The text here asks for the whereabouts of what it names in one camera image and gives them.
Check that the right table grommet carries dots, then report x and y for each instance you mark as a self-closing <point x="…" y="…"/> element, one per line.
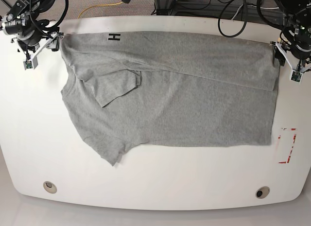
<point x="262" y="192"/>

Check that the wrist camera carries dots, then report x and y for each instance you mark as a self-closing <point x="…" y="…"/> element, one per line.
<point x="30" y="64"/>
<point x="296" y="76"/>

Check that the grey t-shirt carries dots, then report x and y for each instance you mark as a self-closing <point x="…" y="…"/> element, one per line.
<point x="170" y="89"/>

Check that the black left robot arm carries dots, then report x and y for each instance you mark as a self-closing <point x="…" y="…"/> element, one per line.
<point x="296" y="13"/>

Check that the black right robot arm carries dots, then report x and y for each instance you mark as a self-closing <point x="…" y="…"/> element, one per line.
<point x="35" y="8"/>

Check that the table grommet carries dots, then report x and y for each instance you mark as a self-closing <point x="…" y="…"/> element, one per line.
<point x="262" y="192"/>
<point x="49" y="187"/>

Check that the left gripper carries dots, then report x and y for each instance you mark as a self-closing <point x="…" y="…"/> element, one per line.
<point x="297" y="43"/>

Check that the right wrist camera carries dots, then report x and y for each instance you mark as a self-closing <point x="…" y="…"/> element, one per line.
<point x="30" y="64"/>

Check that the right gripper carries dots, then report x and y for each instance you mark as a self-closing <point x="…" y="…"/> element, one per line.
<point x="29" y="39"/>

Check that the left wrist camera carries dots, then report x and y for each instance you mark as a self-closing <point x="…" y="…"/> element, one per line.
<point x="296" y="76"/>

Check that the red tape rectangle marking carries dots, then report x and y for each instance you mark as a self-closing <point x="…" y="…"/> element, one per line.
<point x="285" y="145"/>

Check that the left table grommet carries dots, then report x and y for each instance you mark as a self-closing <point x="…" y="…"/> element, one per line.
<point x="49" y="187"/>

